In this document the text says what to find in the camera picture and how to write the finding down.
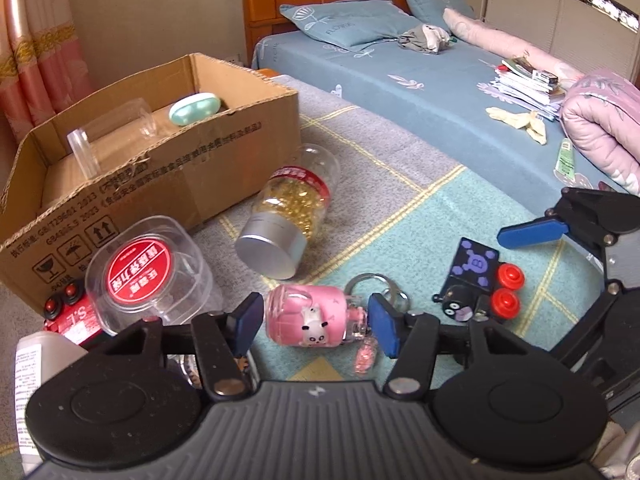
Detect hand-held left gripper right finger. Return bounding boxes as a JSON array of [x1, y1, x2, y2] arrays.
[[367, 292, 506, 401]]

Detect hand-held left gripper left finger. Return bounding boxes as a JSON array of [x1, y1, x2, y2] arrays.
[[107, 292, 265, 403]]

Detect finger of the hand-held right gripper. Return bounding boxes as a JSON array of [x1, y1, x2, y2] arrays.
[[497, 215, 572, 251], [552, 284, 625, 367]]

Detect pink bottle keychain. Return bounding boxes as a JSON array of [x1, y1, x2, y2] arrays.
[[265, 272, 412, 376]]

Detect black toy train red wheels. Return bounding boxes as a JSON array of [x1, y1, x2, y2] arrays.
[[432, 237, 526, 323]]

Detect clear jar with red label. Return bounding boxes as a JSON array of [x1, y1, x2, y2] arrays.
[[85, 216, 226, 337]]

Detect capsule bottle with silver cap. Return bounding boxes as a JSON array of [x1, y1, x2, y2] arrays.
[[235, 144, 341, 281]]

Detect brown cardboard box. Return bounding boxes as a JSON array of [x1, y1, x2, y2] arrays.
[[0, 52, 301, 316]]

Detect white plastic bottle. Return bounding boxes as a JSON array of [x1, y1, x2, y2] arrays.
[[14, 332, 91, 466]]

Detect green tube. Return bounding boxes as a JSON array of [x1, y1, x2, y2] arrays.
[[552, 137, 576, 181]]

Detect pale yellow gloves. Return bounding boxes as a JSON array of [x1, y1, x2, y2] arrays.
[[486, 106, 547, 146]]

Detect pink folded quilt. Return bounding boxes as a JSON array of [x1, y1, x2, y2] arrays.
[[560, 72, 640, 196]]

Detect grey checked blanket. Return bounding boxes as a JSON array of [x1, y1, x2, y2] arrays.
[[0, 75, 616, 386]]

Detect stack of books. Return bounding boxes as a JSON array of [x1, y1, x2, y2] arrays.
[[487, 57, 566, 121]]

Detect blue floral bed sheet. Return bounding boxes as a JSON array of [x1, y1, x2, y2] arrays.
[[250, 25, 640, 221]]

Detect mint green oval case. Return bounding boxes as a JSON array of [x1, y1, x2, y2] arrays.
[[168, 91, 222, 127]]

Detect grey crumpled cloth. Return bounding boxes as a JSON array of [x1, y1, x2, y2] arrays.
[[397, 22, 452, 55]]

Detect white wardrobe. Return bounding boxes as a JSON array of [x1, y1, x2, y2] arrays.
[[480, 0, 640, 91]]

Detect clear plastic jar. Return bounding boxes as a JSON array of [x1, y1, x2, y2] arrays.
[[66, 100, 157, 178]]

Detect small blue pillow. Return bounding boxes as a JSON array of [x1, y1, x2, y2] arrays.
[[400, 0, 476, 21]]

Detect large blue floral pillow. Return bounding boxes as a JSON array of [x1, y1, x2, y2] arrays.
[[279, 0, 426, 52]]

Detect pink curtain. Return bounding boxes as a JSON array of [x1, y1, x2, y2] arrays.
[[0, 0, 93, 131]]

